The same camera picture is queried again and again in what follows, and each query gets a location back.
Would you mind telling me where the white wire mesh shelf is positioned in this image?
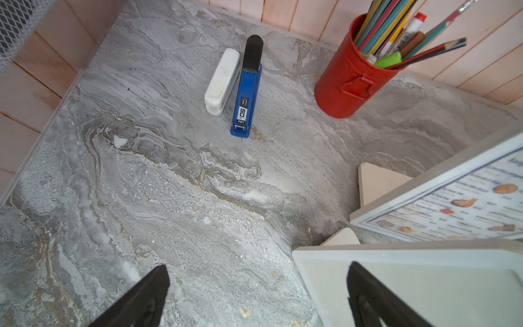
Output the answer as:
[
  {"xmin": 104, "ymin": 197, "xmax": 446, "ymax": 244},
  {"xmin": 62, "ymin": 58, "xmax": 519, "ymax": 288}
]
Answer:
[{"xmin": 0, "ymin": 0, "xmax": 57, "ymax": 74}]

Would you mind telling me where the red metal pen cup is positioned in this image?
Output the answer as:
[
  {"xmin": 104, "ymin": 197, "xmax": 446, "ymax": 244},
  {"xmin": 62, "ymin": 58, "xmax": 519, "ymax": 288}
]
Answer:
[{"xmin": 314, "ymin": 14, "xmax": 400, "ymax": 119}]

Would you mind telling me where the white menu holder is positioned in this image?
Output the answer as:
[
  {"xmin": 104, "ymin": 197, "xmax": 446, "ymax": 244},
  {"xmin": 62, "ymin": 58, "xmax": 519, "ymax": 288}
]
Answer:
[
  {"xmin": 292, "ymin": 228, "xmax": 522, "ymax": 326},
  {"xmin": 349, "ymin": 129, "xmax": 523, "ymax": 243}
]

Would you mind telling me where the blue stapler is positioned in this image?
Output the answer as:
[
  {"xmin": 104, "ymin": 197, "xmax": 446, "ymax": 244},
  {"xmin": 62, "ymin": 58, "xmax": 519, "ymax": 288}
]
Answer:
[{"xmin": 230, "ymin": 35, "xmax": 264, "ymax": 138}]

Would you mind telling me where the Dim Sum Inn menu middle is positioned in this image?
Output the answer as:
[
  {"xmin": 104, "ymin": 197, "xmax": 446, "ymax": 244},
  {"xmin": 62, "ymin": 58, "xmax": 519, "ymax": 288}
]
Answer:
[{"xmin": 361, "ymin": 149, "xmax": 522, "ymax": 242}]

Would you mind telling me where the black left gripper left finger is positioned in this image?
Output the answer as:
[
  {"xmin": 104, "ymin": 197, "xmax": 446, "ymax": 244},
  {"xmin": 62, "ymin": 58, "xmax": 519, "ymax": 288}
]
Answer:
[{"xmin": 91, "ymin": 264, "xmax": 170, "ymax": 326}]

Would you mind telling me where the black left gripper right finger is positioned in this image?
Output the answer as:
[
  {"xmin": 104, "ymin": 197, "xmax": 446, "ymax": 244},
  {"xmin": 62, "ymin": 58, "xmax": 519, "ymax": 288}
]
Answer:
[{"xmin": 346, "ymin": 261, "xmax": 430, "ymax": 326}]

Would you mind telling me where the pencils and pens bundle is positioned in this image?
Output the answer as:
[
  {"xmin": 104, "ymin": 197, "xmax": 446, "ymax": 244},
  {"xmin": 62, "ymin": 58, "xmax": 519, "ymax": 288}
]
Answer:
[{"xmin": 351, "ymin": 0, "xmax": 475, "ymax": 70}]

